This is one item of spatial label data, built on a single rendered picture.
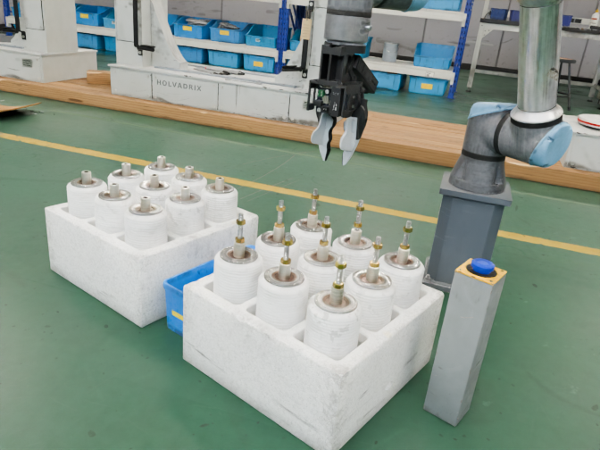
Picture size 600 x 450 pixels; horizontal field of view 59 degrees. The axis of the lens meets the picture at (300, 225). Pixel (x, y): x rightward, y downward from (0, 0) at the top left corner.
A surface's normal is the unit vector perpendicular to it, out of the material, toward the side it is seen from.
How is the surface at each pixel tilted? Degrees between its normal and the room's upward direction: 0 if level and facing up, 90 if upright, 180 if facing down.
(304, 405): 90
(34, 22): 90
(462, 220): 90
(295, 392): 90
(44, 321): 0
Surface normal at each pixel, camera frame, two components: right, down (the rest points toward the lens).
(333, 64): 0.86, 0.27
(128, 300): -0.61, 0.25
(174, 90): -0.31, 0.34
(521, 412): 0.09, -0.92
